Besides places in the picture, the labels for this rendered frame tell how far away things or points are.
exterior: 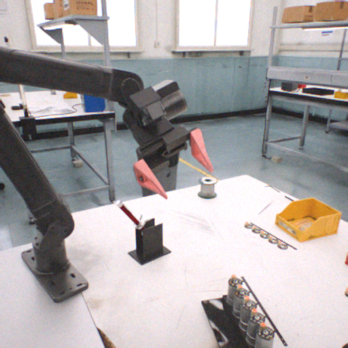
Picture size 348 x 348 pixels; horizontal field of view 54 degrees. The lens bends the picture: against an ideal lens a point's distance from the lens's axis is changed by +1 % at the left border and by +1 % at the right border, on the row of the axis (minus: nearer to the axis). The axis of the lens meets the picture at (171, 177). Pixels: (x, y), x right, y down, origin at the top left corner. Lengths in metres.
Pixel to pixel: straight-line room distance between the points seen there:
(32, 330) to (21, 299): 0.09
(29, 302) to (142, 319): 0.22
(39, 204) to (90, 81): 0.24
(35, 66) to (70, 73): 0.06
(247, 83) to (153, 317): 5.82
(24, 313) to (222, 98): 5.54
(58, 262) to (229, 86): 5.51
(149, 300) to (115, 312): 0.07
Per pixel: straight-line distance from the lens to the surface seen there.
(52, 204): 0.68
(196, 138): 0.62
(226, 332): 0.61
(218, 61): 5.88
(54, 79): 0.63
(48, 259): 0.74
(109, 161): 2.59
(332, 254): 0.88
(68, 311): 0.68
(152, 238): 0.76
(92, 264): 0.78
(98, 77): 0.63
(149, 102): 0.58
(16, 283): 0.78
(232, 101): 6.15
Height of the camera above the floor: 1.20
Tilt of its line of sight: 21 degrees down
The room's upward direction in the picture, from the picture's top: straight up
